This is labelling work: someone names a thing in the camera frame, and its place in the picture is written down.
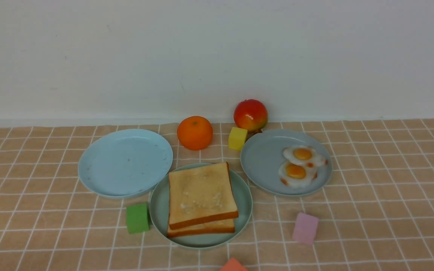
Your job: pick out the green foam cube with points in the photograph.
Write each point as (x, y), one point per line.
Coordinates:
(137, 218)

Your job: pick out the fried egg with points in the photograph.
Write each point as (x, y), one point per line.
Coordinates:
(304, 156)
(296, 176)

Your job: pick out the orange fruit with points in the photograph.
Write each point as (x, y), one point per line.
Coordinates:
(195, 133)

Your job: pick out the front bottom fried egg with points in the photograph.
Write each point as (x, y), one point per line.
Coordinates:
(296, 176)

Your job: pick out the pink foam cube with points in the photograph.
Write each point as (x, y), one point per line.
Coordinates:
(305, 229)

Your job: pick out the toast slice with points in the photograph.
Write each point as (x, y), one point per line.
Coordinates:
(201, 195)
(214, 227)

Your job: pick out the green centre plate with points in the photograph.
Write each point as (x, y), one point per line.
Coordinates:
(159, 212)

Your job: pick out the checkered orange tablecloth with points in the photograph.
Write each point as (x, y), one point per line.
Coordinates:
(376, 213)

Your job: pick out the orange-red foam cube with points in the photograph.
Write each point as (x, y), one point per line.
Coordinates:
(233, 265)

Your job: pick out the grey-blue right plate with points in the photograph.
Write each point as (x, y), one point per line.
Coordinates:
(262, 155)

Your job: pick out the yellow foam cube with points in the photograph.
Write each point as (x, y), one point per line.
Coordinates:
(237, 138)

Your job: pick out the light blue left plate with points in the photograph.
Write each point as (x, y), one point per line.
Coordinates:
(125, 164)

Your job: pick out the back right fried egg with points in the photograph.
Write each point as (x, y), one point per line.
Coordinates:
(304, 156)

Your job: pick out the red yellow apple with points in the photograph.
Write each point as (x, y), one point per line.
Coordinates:
(251, 115)

